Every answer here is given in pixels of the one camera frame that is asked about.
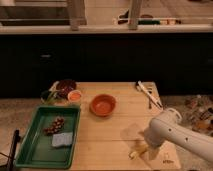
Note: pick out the tan wooden gripper block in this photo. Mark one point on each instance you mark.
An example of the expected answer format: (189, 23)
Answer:
(153, 153)

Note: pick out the yellow banana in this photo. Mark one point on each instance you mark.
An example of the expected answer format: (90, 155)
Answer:
(138, 151)

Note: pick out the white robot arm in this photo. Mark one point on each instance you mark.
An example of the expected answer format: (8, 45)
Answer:
(166, 127)

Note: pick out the red bowl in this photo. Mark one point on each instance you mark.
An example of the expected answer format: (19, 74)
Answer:
(103, 105)

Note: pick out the wooden cutting board table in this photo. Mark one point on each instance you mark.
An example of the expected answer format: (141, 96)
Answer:
(104, 143)

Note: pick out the clutter on floor right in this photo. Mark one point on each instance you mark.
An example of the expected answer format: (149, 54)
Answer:
(199, 114)

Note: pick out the grey blue sponge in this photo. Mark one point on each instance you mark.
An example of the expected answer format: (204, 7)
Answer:
(62, 139)

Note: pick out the small orange cup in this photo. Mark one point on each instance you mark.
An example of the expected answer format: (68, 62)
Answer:
(74, 96)

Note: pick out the dark red grape bunch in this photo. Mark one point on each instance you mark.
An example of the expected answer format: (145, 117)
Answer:
(55, 127)

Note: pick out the green plastic tray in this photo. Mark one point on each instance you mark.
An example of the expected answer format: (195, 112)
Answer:
(36, 150)

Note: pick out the green vegetable toy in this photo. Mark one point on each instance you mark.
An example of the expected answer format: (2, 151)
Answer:
(48, 97)

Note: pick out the items on back shelf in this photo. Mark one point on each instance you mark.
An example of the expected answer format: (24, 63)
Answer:
(146, 19)

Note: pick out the black stand left edge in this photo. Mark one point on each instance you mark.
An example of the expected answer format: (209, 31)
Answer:
(15, 140)

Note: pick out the right wooden post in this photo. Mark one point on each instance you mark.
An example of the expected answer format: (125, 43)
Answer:
(134, 14)

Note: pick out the wooden post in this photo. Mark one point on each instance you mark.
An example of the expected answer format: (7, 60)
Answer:
(76, 12)
(134, 14)

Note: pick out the left wooden post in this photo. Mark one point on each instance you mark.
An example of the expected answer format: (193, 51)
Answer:
(76, 12)

